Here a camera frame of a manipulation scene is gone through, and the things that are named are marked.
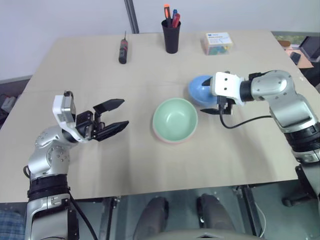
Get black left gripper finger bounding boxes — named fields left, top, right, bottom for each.
left=94, top=120, right=130, bottom=143
left=92, top=98, right=126, bottom=114

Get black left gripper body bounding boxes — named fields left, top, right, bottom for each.
left=74, top=110, right=106, bottom=140

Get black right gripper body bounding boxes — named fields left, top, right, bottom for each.
left=216, top=95, right=236, bottom=116

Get blue bowl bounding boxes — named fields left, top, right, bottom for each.
left=187, top=74, right=220, bottom=109

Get green bowl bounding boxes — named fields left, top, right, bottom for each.
left=152, top=97, right=199, bottom=144

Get clear box of coloured clips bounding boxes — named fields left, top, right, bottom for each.
left=199, top=32, right=235, bottom=57

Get black and red screwdriver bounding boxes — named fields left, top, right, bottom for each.
left=118, top=30, right=129, bottom=65

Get black pen cup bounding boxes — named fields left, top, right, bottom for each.
left=160, top=19, right=182, bottom=54

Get markers in cup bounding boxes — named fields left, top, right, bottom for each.
left=163, top=3, right=173, bottom=28

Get black phone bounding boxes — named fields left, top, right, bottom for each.
left=289, top=51, right=302, bottom=66

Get dark rounded shape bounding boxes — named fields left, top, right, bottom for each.
left=196, top=193, right=232, bottom=230
left=131, top=196, right=170, bottom=240

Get black laptop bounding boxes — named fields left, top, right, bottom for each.
left=298, top=35, right=320, bottom=64

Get black clamp on table leg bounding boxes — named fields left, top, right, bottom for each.
left=281, top=163, right=320, bottom=208

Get grey robot torso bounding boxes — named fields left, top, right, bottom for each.
left=149, top=225, right=253, bottom=240

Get blue checked cloth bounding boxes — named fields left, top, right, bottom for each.
left=0, top=209, right=26, bottom=240

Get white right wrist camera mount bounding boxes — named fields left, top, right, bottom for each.
left=212, top=71, right=245, bottom=106

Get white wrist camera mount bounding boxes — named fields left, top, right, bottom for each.
left=51, top=90, right=89, bottom=144
left=212, top=71, right=245, bottom=106

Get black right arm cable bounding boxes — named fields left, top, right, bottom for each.
left=218, top=99, right=273, bottom=130

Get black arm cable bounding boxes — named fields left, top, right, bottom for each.
left=66, top=191, right=99, bottom=240
left=218, top=99, right=273, bottom=130

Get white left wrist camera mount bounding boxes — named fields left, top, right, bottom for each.
left=51, top=90, right=89, bottom=144

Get red-handled tool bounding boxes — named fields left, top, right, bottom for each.
left=171, top=12, right=182, bottom=29

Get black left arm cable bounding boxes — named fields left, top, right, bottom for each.
left=66, top=191, right=99, bottom=240

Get grey metal post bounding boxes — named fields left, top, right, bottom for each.
left=123, top=0, right=140, bottom=34

